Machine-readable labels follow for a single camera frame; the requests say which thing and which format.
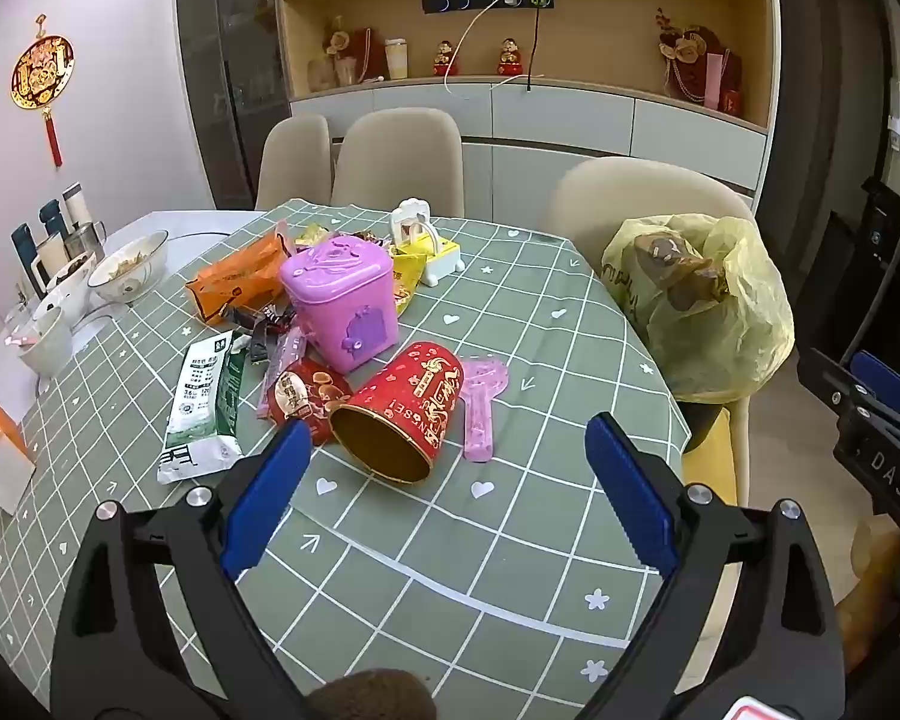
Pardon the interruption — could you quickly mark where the purple plastic box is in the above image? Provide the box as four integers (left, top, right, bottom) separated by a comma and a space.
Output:
280, 232, 400, 374

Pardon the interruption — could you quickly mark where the orange white tissue box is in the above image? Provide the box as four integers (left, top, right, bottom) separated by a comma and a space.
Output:
0, 396, 37, 515

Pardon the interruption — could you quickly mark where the orange snack packet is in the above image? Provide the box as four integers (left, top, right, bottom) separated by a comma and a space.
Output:
185, 221, 295, 327

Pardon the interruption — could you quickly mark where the pink card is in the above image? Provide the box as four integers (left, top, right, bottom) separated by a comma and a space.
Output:
705, 54, 728, 112

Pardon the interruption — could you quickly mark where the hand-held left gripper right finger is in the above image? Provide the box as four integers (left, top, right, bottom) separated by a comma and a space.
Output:
585, 411, 847, 720

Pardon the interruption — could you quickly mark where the narrow beige chair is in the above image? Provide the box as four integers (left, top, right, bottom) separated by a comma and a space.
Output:
255, 115, 332, 211

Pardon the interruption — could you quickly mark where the red gift bag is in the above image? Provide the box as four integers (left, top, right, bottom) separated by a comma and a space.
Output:
352, 28, 386, 83

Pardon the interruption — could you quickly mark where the red bouquet with pearls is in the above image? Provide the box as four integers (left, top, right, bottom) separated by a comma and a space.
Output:
655, 7, 743, 106

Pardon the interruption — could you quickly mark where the brown knitted cloth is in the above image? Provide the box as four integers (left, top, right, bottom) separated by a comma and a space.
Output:
304, 667, 436, 720

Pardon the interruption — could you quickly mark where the steel mug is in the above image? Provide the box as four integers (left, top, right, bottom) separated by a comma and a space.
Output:
67, 221, 107, 263

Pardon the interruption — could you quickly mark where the slim pink wrapper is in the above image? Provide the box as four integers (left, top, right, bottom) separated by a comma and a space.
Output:
256, 326, 308, 417

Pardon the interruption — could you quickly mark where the red round snack packet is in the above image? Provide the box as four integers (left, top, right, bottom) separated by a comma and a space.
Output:
266, 356, 355, 445

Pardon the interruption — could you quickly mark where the black cable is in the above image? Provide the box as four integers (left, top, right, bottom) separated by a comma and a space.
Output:
526, 6, 541, 95

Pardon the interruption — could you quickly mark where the brown crumpled wrapper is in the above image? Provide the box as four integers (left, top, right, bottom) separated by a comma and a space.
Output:
636, 232, 721, 310

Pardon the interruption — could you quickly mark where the red gold paper cup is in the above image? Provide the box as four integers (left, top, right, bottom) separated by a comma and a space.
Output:
328, 341, 466, 485

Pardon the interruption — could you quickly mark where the pink plastic scoop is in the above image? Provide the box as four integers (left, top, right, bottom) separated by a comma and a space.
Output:
461, 356, 511, 462

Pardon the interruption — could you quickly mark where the black equipment stand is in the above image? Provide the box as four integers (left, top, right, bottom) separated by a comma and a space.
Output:
825, 178, 900, 361

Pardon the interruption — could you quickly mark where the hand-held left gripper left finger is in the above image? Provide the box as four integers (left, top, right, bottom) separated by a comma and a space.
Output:
51, 418, 316, 720

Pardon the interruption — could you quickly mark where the black power strip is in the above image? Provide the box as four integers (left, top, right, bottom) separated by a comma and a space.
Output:
421, 0, 558, 14

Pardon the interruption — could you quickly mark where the white mug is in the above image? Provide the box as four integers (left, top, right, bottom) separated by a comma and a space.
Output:
26, 236, 65, 293

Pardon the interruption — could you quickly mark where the wooden wall shelf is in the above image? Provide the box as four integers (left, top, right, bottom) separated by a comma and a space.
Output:
272, 0, 777, 136

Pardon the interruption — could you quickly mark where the dark brown wrapper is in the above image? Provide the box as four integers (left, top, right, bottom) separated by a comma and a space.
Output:
225, 304, 297, 361

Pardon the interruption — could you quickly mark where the dark glass cabinet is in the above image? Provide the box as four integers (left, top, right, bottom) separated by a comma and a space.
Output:
176, 0, 293, 211

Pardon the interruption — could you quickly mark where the golden noodle snack packet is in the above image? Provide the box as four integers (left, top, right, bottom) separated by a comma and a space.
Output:
390, 244, 428, 316

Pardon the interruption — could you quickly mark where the green white milk pouch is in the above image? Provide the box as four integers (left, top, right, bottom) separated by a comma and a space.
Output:
157, 328, 252, 485

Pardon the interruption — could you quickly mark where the grey sideboard cabinet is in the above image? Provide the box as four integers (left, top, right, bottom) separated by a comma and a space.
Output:
289, 79, 770, 218

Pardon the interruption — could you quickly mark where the yellow plastic bag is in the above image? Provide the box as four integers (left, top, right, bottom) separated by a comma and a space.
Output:
600, 214, 796, 402

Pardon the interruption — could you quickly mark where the patterned bowl with food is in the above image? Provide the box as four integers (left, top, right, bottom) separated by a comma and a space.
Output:
88, 231, 170, 306

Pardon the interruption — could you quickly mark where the white bowl with dark food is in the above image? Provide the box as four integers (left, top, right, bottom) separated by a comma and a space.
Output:
45, 253, 98, 316

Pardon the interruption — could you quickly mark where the dried flower bouquet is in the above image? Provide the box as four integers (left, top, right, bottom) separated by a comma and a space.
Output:
322, 15, 357, 87

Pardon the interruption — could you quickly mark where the green checked tablecloth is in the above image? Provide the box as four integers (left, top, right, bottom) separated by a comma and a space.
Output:
0, 199, 695, 720

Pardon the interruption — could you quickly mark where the small white bowl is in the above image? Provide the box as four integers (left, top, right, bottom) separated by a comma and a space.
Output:
16, 305, 74, 377

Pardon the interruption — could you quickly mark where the white cable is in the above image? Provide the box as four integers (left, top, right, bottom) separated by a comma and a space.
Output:
442, 0, 548, 98

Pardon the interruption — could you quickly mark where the yellow stool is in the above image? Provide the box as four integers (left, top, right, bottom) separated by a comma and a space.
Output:
682, 401, 737, 503

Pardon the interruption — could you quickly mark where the white yellow toy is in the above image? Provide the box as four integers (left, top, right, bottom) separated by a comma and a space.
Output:
388, 197, 464, 287

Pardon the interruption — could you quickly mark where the red gold wall ornament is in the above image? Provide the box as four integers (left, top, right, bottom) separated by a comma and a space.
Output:
10, 13, 76, 168

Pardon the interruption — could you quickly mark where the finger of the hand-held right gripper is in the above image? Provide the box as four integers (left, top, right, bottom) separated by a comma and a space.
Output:
797, 347, 882, 440
849, 349, 900, 436

